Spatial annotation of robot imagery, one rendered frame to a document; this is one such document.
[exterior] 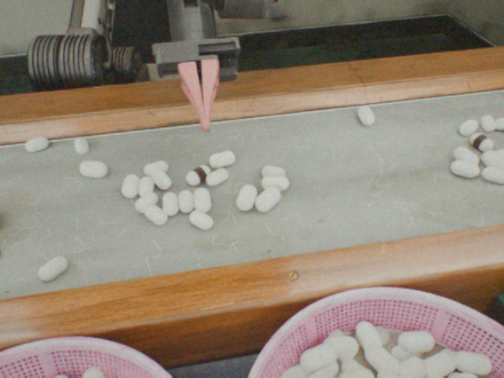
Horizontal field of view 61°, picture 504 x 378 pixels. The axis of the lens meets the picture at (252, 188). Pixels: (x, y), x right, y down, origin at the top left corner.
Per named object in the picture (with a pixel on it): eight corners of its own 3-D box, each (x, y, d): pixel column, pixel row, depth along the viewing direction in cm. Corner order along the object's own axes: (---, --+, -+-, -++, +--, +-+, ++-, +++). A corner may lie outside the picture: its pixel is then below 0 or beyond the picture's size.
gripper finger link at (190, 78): (248, 117, 48) (237, 40, 50) (185, 123, 48) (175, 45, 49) (243, 134, 55) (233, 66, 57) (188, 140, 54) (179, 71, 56)
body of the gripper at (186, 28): (240, 51, 50) (232, -7, 51) (153, 59, 49) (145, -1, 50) (238, 74, 56) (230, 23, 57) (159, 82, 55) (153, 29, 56)
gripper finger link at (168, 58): (226, 119, 48) (216, 43, 50) (162, 126, 47) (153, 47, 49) (224, 137, 55) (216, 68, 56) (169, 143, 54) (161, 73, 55)
